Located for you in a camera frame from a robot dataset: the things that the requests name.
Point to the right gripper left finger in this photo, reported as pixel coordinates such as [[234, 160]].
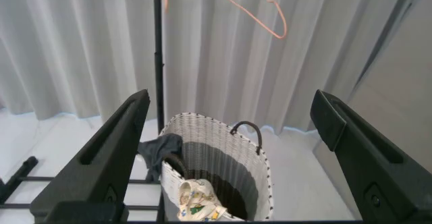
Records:
[[84, 190]]

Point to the dark grey garment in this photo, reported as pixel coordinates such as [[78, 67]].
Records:
[[158, 149]]

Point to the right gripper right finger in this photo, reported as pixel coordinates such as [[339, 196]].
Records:
[[405, 190]]

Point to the black clothes rack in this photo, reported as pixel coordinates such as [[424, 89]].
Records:
[[158, 65]]

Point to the cream printed garment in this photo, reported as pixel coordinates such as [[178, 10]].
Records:
[[195, 197]]

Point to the white laundry basket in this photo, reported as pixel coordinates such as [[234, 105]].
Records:
[[219, 133]]

